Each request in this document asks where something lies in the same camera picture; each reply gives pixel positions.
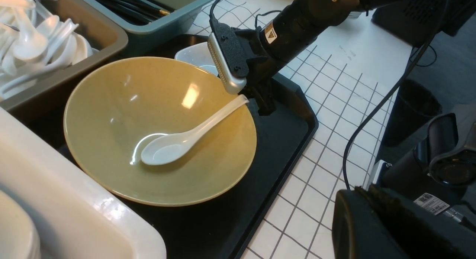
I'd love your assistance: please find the blue-grey chopstick bin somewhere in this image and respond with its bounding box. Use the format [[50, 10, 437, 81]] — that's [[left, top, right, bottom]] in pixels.
[[83, 0, 213, 57]]

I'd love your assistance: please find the large white plastic tub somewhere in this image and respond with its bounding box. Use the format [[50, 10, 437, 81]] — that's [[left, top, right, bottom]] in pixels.
[[0, 110, 167, 259]]

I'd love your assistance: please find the white square sauce dish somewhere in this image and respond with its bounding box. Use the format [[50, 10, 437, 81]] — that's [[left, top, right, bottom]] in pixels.
[[174, 42, 219, 76]]

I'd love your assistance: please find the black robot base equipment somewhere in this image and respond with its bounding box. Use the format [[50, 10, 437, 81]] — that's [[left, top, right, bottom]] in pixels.
[[376, 105, 475, 232]]

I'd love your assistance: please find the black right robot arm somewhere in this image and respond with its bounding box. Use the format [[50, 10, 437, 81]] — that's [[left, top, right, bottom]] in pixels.
[[233, 0, 403, 116]]

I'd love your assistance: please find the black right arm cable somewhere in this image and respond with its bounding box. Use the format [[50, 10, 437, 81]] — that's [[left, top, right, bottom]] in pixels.
[[342, 0, 450, 191]]

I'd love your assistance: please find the grey spoon bin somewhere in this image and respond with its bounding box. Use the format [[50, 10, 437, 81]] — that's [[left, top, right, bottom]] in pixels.
[[1, 0, 128, 120]]

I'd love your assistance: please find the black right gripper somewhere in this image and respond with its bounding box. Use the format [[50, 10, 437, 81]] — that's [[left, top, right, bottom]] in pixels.
[[233, 27, 284, 116]]

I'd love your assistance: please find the black serving tray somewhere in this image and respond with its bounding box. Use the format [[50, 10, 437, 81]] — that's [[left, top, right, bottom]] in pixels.
[[28, 35, 318, 259]]

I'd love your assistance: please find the bundle of black chopsticks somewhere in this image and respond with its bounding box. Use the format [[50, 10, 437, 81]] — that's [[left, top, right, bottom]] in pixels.
[[95, 0, 173, 26]]

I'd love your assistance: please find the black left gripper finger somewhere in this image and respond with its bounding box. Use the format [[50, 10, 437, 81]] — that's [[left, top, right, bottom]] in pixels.
[[332, 185, 476, 259]]

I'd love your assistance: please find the yellow noodle bowl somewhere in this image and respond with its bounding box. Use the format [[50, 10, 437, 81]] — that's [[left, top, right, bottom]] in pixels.
[[63, 57, 257, 207]]

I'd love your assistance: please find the white ceramic soup spoon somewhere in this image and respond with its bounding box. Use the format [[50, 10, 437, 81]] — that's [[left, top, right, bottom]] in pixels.
[[141, 95, 249, 165]]

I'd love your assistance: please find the pile of white spoons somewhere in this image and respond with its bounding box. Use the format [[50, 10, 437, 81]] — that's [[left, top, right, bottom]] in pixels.
[[0, 0, 97, 100]]

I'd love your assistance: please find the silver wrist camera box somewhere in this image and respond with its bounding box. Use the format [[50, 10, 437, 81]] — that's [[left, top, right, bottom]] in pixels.
[[208, 18, 249, 94]]

